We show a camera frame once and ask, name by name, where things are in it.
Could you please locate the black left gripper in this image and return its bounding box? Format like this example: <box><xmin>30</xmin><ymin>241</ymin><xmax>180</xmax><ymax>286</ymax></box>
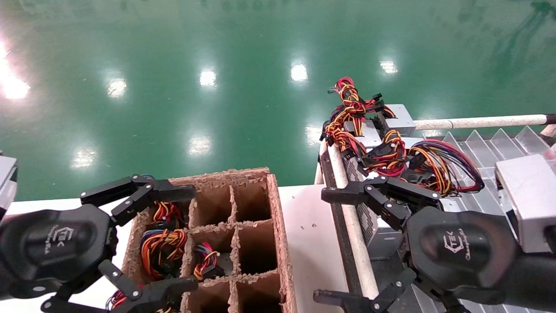
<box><xmin>0</xmin><ymin>174</ymin><xmax>199</xmax><ymax>313</ymax></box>

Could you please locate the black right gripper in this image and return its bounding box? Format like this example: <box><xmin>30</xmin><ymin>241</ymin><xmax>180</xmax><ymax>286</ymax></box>
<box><xmin>313</xmin><ymin>176</ymin><xmax>519</xmax><ymax>313</ymax></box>

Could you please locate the brown cardboard divider box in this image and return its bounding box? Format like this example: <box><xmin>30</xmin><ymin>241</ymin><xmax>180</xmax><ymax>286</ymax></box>
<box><xmin>121</xmin><ymin>167</ymin><xmax>299</xmax><ymax>313</ymax></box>

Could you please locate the grey power supply at right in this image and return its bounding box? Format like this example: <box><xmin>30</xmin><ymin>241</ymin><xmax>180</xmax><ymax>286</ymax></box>
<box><xmin>495</xmin><ymin>154</ymin><xmax>556</xmax><ymax>253</ymax></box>

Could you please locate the clear acrylic divider tray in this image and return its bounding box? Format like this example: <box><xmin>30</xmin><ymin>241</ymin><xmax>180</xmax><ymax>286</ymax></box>
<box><xmin>417</xmin><ymin>126</ymin><xmax>556</xmax><ymax>313</ymax></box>

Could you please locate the wire bundle in middle cell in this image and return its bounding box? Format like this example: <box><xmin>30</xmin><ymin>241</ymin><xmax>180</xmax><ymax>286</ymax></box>
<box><xmin>139</xmin><ymin>228</ymin><xmax>189</xmax><ymax>280</ymax></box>

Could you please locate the wire bundle in cell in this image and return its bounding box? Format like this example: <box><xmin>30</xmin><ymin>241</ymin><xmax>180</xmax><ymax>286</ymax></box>
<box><xmin>139</xmin><ymin>228</ymin><xmax>189</xmax><ymax>280</ymax></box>
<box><xmin>150</xmin><ymin>201</ymin><xmax>185</xmax><ymax>226</ymax></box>

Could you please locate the wire bundle in back cell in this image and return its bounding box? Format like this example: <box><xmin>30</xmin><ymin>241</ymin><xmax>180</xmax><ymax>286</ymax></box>
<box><xmin>150</xmin><ymin>201</ymin><xmax>185</xmax><ymax>226</ymax></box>

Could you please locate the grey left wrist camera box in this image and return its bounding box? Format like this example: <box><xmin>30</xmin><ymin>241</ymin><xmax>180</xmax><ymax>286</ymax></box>
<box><xmin>0</xmin><ymin>154</ymin><xmax>18</xmax><ymax>211</ymax></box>

